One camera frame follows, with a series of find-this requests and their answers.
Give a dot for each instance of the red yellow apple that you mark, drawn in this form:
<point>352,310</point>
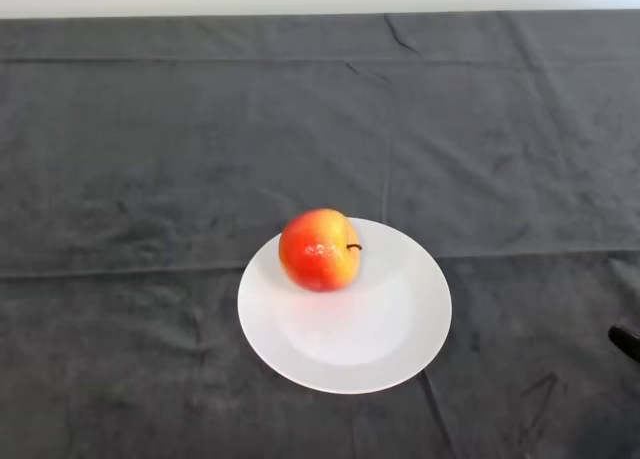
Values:
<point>317,254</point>

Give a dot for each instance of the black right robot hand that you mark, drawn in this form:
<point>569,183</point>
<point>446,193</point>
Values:
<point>627,343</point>

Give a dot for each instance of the black table cloth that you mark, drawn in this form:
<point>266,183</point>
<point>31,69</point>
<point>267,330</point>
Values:
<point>320,129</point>

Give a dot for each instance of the white round plate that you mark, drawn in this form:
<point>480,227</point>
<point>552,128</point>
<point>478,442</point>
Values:
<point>350,339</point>

